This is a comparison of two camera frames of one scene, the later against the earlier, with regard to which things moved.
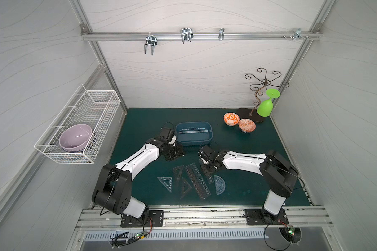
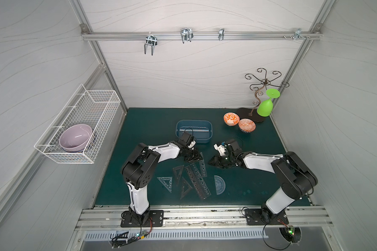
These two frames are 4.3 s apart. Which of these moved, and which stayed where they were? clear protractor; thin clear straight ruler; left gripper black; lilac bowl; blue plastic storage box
Moved: left gripper black
Stayed: lilac bowl; blue plastic storage box; thin clear straight ruler; clear protractor
